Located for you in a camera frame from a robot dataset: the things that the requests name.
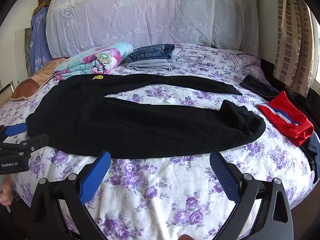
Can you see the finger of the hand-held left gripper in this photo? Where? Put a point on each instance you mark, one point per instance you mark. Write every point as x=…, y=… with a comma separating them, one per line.
x=35, y=141
x=16, y=129

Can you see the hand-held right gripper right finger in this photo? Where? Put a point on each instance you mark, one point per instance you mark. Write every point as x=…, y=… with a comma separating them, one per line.
x=225, y=177

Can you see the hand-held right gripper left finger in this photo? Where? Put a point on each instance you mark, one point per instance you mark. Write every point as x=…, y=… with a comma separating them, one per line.
x=96, y=177

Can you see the black pants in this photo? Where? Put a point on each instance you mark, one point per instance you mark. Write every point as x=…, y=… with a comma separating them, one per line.
x=125, y=120

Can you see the folded grey pants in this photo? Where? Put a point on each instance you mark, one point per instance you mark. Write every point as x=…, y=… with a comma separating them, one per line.
x=150, y=65

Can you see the person's left hand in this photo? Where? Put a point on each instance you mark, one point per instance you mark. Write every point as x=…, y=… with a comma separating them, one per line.
x=5, y=192

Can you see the brown pillow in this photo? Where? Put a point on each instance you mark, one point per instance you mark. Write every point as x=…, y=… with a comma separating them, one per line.
x=32, y=82

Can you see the purple floral bed sheet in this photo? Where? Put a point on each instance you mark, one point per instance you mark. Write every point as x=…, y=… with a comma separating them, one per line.
x=162, y=192

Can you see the red striped shorts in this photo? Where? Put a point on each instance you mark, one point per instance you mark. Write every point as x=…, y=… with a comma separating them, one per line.
x=285, y=115

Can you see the blue patterned cloth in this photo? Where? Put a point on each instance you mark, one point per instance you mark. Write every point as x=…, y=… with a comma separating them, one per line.
x=40, y=42

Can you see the dark blue garment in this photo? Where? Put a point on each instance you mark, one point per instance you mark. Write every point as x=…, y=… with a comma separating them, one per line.
x=312, y=152

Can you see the dark navy garment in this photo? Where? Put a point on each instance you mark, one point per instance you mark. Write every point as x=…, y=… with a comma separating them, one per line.
x=260, y=86

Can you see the folded floral blanket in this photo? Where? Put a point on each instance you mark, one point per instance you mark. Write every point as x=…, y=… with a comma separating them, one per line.
x=100, y=57

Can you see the folded blue jeans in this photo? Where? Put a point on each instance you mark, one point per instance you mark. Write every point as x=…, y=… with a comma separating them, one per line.
x=152, y=51

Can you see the beige checked curtain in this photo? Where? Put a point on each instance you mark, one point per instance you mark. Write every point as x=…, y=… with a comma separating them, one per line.
x=292, y=35

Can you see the white lace cloth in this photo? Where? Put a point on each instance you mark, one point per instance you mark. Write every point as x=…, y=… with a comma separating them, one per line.
x=150, y=12

